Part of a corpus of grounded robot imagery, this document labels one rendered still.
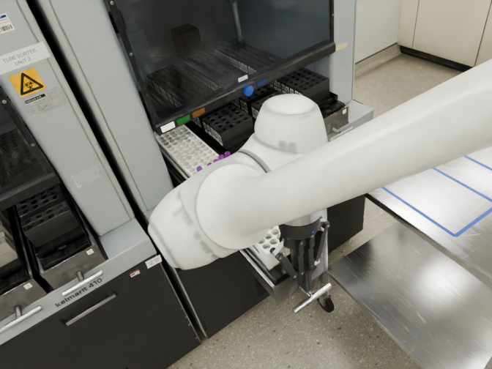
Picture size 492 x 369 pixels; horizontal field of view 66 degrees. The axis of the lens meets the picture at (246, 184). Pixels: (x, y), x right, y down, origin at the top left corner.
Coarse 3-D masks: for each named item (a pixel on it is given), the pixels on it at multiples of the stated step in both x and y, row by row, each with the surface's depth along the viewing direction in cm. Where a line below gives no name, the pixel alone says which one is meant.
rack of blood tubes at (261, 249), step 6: (270, 228) 83; (276, 228) 81; (270, 234) 80; (276, 234) 81; (264, 240) 80; (270, 240) 79; (276, 240) 79; (252, 246) 83; (258, 246) 78; (264, 246) 79; (270, 246) 78; (276, 246) 78; (258, 252) 84; (264, 252) 77; (288, 252) 80; (258, 258) 82; (264, 258) 79; (270, 258) 78; (264, 264) 81; (270, 264) 79
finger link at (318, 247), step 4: (320, 216) 73; (324, 224) 71; (328, 224) 71; (324, 228) 71; (316, 232) 73; (320, 232) 72; (324, 232) 72; (316, 236) 73; (320, 236) 72; (324, 236) 73; (316, 240) 74; (320, 240) 73; (316, 244) 74; (320, 244) 73; (316, 248) 74; (320, 248) 74; (316, 252) 75; (320, 252) 75; (316, 256) 75; (320, 256) 76; (316, 260) 76
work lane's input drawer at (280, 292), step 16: (176, 176) 109; (240, 256) 88; (256, 256) 82; (288, 256) 80; (256, 272) 82; (272, 272) 79; (320, 272) 85; (272, 288) 78; (288, 288) 81; (320, 288) 81; (304, 304) 79
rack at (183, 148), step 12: (168, 132) 117; (180, 132) 115; (192, 132) 114; (168, 144) 111; (180, 144) 111; (192, 144) 111; (204, 144) 108; (168, 156) 113; (180, 156) 106; (192, 156) 105; (204, 156) 104; (216, 156) 103; (180, 168) 111; (192, 168) 101
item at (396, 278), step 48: (384, 192) 90; (432, 192) 88; (480, 192) 86; (384, 240) 145; (432, 240) 79; (480, 240) 76; (384, 288) 130; (432, 288) 128; (480, 288) 125; (432, 336) 116; (480, 336) 114
